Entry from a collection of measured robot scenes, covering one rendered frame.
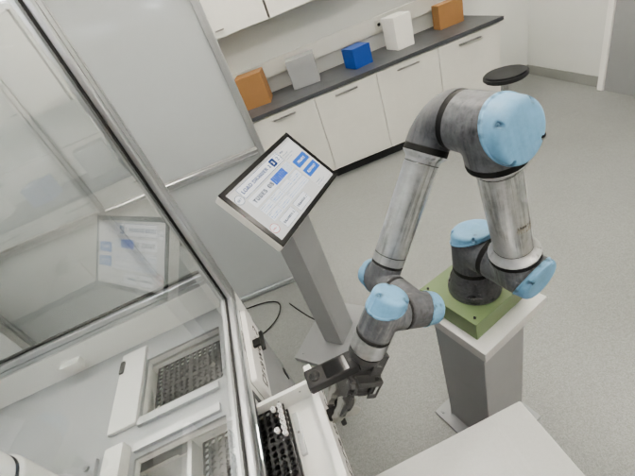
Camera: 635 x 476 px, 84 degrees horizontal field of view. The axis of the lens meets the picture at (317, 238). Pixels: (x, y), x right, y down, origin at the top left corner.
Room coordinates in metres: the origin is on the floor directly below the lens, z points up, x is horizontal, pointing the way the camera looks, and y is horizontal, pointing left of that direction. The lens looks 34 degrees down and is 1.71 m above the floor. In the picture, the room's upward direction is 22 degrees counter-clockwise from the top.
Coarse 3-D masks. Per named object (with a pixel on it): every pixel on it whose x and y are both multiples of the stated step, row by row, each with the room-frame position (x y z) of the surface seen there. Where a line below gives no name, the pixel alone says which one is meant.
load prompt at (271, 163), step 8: (272, 160) 1.47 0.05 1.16; (280, 160) 1.48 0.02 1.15; (264, 168) 1.42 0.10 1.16; (272, 168) 1.43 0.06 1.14; (256, 176) 1.37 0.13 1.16; (264, 176) 1.38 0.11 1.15; (248, 184) 1.32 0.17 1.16; (256, 184) 1.34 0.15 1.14; (240, 192) 1.28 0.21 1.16; (248, 192) 1.29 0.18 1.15
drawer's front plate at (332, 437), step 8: (304, 368) 0.60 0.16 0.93; (320, 392) 0.54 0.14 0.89; (320, 400) 0.49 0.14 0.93; (320, 408) 0.47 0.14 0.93; (328, 408) 0.52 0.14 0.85; (320, 416) 0.46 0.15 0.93; (328, 424) 0.43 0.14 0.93; (328, 432) 0.42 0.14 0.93; (328, 440) 0.40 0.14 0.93; (336, 440) 0.41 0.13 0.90; (336, 448) 0.38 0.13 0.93; (336, 456) 0.36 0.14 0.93; (344, 456) 0.39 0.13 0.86; (336, 464) 0.35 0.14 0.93; (344, 464) 0.35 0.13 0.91; (344, 472) 0.33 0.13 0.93
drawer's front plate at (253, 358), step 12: (240, 312) 0.90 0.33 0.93; (252, 324) 0.89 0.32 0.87; (252, 336) 0.81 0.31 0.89; (252, 348) 0.74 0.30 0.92; (252, 360) 0.69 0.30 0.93; (264, 360) 0.77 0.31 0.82; (252, 372) 0.65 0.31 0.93; (264, 372) 0.70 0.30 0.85; (264, 384) 0.64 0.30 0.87; (264, 396) 0.62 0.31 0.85
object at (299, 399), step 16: (304, 384) 0.58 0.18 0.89; (272, 400) 0.57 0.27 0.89; (288, 400) 0.57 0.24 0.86; (304, 400) 0.57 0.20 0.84; (304, 416) 0.53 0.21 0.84; (304, 432) 0.49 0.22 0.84; (320, 432) 0.47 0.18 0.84; (320, 448) 0.44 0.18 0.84; (304, 464) 0.42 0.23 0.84; (320, 464) 0.40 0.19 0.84
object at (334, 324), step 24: (312, 240) 1.41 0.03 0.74; (288, 264) 1.39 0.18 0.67; (312, 264) 1.36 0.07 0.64; (312, 288) 1.34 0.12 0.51; (336, 288) 1.43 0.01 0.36; (312, 312) 1.39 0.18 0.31; (336, 312) 1.37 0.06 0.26; (360, 312) 1.51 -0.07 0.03; (312, 336) 1.47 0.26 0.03; (336, 336) 1.33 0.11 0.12; (312, 360) 1.31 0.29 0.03
